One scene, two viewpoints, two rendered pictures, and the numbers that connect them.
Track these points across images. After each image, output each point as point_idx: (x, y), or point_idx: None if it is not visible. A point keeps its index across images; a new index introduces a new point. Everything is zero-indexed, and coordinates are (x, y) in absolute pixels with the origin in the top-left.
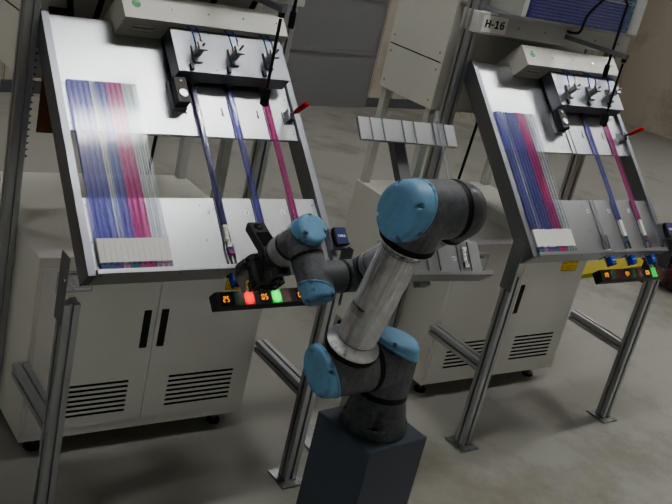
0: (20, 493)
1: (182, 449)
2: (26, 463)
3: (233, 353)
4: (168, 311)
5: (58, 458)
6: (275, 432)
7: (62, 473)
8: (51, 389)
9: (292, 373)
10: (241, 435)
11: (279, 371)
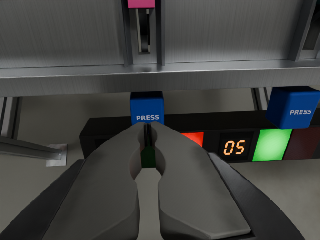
0: (58, 122)
1: (171, 101)
2: (72, 95)
3: None
4: (147, 16)
5: (27, 155)
6: (242, 96)
7: (89, 109)
8: None
9: (265, 106)
10: (216, 95)
11: (255, 92)
